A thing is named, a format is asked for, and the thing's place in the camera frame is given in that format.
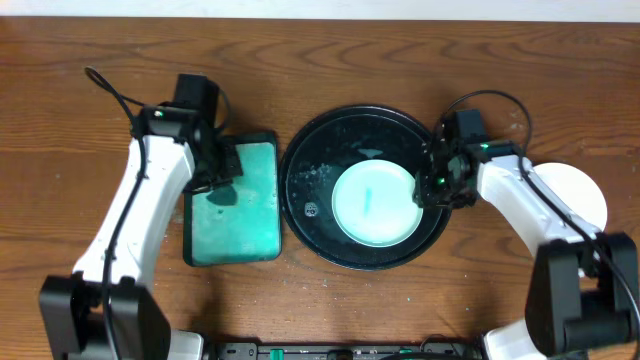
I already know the dark green sponge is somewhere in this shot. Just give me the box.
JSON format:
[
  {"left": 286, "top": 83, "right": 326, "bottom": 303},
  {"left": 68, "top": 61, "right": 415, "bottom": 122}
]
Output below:
[{"left": 206, "top": 183, "right": 238, "bottom": 206}]

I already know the mint plate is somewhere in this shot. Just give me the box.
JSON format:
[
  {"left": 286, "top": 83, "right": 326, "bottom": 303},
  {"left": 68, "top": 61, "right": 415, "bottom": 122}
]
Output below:
[{"left": 331, "top": 159, "right": 423, "bottom": 248}]

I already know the white plate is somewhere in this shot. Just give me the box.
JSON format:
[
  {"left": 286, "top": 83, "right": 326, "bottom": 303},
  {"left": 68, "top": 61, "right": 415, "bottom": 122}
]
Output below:
[{"left": 534, "top": 162, "right": 608, "bottom": 231}]

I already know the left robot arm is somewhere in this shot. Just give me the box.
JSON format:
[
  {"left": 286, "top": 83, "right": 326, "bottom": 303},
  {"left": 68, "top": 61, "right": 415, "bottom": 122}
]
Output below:
[{"left": 39, "top": 103, "right": 225, "bottom": 359}]

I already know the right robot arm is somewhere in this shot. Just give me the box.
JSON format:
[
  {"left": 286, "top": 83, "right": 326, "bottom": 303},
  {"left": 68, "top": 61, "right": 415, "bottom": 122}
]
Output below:
[{"left": 414, "top": 142, "right": 639, "bottom": 359}]

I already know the green rectangular tray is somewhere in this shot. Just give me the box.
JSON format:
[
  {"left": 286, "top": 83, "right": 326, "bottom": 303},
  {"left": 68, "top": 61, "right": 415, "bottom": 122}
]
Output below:
[{"left": 183, "top": 131, "right": 281, "bottom": 267}]

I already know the black round tray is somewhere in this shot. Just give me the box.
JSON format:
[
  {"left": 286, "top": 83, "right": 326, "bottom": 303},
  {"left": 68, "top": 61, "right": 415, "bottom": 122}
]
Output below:
[{"left": 278, "top": 105, "right": 451, "bottom": 271}]

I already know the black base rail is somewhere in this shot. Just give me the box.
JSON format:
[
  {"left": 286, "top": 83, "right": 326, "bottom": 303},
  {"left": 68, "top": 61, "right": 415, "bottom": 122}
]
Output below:
[{"left": 202, "top": 340, "right": 485, "bottom": 360}]

